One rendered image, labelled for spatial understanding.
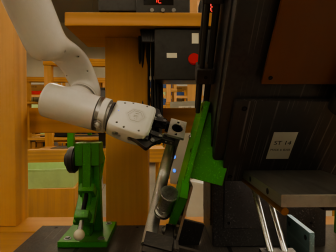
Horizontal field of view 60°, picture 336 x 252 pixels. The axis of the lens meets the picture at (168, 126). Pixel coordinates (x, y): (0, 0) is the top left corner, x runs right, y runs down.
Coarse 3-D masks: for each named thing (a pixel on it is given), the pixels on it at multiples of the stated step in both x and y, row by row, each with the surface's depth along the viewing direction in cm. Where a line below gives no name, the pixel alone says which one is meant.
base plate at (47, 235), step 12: (48, 228) 89; (60, 228) 89; (120, 228) 89; (132, 228) 89; (204, 228) 89; (36, 240) 80; (48, 240) 80; (120, 240) 80; (132, 240) 80; (204, 240) 80
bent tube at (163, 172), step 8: (176, 120) 70; (168, 128) 68; (176, 128) 71; (184, 128) 69; (176, 136) 67; (168, 152) 73; (168, 160) 74; (160, 168) 75; (168, 168) 75; (160, 176) 74; (168, 176) 75; (160, 184) 72; (152, 200) 69; (152, 208) 67; (152, 216) 65; (152, 224) 64; (144, 232) 63
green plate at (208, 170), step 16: (208, 112) 60; (192, 128) 67; (208, 128) 60; (192, 144) 59; (208, 144) 60; (192, 160) 58; (208, 160) 60; (192, 176) 60; (208, 176) 60; (224, 176) 60
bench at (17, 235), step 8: (192, 216) 106; (200, 216) 106; (328, 216) 106; (24, 224) 98; (32, 224) 98; (40, 224) 98; (48, 224) 98; (56, 224) 98; (64, 224) 98; (160, 224) 98; (0, 232) 91; (8, 232) 91; (16, 232) 91; (24, 232) 91; (32, 232) 91; (0, 240) 85; (8, 240) 85; (16, 240) 85; (24, 240) 85; (0, 248) 80; (8, 248) 80
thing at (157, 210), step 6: (168, 186) 60; (162, 192) 59; (168, 192) 59; (174, 192) 59; (162, 198) 58; (168, 198) 58; (174, 198) 58; (156, 204) 64; (162, 204) 60; (168, 204) 59; (156, 210) 62; (162, 210) 61; (168, 210) 61; (156, 216) 63; (162, 216) 62; (168, 216) 62
